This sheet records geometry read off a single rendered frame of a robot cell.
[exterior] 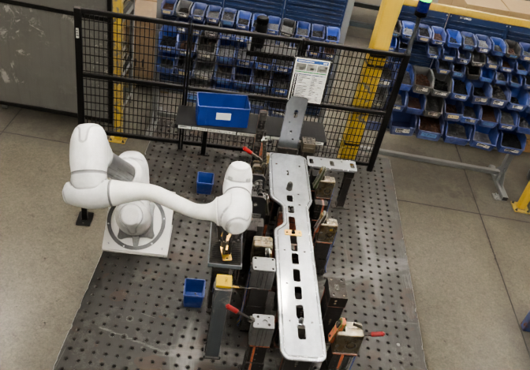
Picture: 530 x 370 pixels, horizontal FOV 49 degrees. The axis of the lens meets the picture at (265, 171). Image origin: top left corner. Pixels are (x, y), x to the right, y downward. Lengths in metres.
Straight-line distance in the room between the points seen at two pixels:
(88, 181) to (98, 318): 0.78
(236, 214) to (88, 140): 0.64
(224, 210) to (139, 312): 0.94
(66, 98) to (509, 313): 3.72
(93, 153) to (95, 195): 0.16
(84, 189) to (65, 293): 1.65
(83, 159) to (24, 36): 2.72
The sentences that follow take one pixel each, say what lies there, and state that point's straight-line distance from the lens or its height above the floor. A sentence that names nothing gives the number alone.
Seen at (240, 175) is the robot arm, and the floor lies 1.60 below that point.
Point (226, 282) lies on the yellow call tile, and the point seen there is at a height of 1.16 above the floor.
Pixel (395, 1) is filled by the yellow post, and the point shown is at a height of 1.84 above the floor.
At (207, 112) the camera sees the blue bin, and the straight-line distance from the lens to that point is 3.35.
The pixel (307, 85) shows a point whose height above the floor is 1.27.
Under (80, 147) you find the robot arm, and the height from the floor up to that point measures 1.56.
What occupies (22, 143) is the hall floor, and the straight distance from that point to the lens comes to 5.02.
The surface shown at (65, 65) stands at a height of 0.60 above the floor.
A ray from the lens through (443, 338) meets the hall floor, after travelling 4.03.
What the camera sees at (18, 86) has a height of 0.34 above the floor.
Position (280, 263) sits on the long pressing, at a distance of 2.65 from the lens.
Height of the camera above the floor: 2.86
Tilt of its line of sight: 36 degrees down
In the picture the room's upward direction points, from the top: 11 degrees clockwise
